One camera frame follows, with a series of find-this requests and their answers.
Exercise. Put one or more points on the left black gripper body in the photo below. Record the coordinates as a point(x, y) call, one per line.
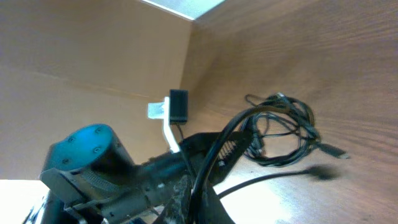
point(151, 184)

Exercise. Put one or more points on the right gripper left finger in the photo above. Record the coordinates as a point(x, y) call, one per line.
point(177, 208)

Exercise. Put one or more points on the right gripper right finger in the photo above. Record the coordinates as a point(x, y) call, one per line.
point(212, 210)

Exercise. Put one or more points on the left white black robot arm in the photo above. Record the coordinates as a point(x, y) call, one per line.
point(92, 179)

